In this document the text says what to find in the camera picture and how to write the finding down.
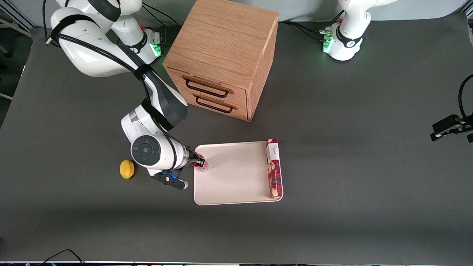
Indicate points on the red cookie box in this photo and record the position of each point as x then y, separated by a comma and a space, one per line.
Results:
274, 170

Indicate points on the wooden drawer cabinet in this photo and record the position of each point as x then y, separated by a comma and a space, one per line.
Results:
225, 40

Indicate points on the beige plastic tray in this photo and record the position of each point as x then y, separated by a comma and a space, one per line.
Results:
236, 177

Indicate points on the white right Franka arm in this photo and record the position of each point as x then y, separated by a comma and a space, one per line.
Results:
96, 51

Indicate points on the yellow lemon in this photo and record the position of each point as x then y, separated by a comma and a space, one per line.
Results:
127, 169

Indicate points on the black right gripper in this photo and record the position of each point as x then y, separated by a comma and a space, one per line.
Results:
193, 157

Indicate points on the black wrist camera blue light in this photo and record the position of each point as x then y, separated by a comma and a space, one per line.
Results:
172, 179

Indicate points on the black clamp mount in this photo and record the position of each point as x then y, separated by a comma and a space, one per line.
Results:
449, 125

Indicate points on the red coke bottle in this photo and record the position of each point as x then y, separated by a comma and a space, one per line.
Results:
202, 168

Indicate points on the wooden drawer front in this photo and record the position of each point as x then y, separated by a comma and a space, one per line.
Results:
236, 96
242, 111

